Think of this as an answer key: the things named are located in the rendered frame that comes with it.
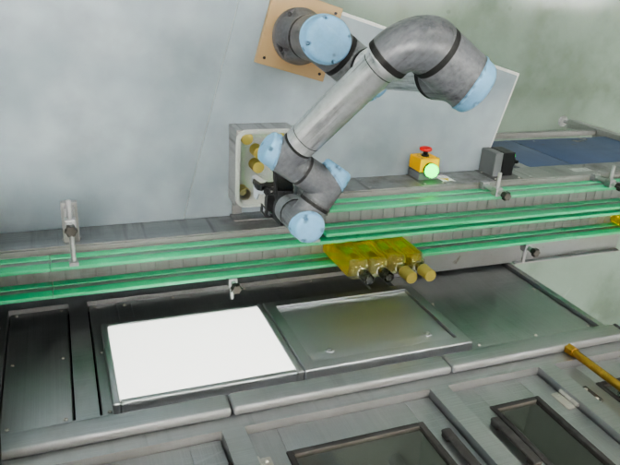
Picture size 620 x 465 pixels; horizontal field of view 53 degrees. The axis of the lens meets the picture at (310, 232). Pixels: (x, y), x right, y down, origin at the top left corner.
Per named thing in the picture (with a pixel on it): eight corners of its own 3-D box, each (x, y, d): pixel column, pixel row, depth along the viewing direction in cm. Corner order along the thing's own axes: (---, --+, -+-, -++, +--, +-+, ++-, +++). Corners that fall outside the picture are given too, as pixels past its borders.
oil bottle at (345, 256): (321, 251, 188) (351, 282, 169) (323, 233, 186) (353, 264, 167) (339, 249, 190) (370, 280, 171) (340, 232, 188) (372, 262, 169)
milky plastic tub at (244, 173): (228, 198, 184) (235, 208, 176) (228, 123, 175) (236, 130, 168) (283, 195, 190) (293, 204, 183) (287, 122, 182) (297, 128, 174)
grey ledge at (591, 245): (378, 265, 209) (395, 280, 200) (381, 241, 206) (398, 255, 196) (596, 240, 243) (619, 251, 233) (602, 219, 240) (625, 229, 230)
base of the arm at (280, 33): (280, 0, 167) (292, -1, 158) (329, 16, 173) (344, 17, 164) (266, 56, 170) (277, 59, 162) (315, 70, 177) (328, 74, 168)
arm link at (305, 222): (335, 221, 144) (314, 251, 145) (316, 205, 153) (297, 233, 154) (309, 205, 140) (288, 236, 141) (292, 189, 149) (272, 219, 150)
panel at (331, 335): (101, 333, 161) (113, 416, 132) (101, 323, 160) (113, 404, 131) (407, 292, 193) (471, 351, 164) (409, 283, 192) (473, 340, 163)
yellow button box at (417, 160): (406, 173, 204) (418, 180, 197) (409, 151, 201) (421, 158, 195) (425, 172, 206) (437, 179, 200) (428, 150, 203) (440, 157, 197)
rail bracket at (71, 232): (62, 238, 168) (64, 275, 148) (55, 178, 161) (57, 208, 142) (80, 237, 169) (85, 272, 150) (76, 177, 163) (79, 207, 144)
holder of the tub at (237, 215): (228, 214, 186) (234, 224, 180) (229, 124, 176) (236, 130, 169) (282, 210, 192) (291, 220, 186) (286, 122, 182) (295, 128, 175)
